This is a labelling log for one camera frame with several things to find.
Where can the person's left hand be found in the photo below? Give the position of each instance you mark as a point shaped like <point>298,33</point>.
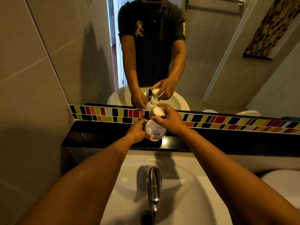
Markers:
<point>135,132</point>

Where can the person's right hand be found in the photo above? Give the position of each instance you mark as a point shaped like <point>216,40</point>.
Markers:
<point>173,120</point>

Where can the person's left thumb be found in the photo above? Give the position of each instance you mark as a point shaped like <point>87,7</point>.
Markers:
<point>143,122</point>

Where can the person's right thumb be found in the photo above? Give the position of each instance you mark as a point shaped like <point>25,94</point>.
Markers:
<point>157,118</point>

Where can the white pump soap bottle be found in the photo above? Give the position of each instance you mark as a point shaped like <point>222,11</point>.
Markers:
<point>154,131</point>

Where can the person's right forearm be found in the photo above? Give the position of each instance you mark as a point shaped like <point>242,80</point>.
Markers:
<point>229,180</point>

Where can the person's left forearm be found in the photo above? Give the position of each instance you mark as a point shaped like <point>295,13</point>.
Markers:
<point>89,182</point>

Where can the chrome faucet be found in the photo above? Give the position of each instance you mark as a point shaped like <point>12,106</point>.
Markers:
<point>154,185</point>

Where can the black stone shelf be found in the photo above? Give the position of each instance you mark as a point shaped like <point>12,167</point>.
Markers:
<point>234,142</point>

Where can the white ceramic sink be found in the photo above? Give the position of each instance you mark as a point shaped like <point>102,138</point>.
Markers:
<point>187,199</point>

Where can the wall mirror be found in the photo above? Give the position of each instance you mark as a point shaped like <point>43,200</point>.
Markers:
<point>218,67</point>

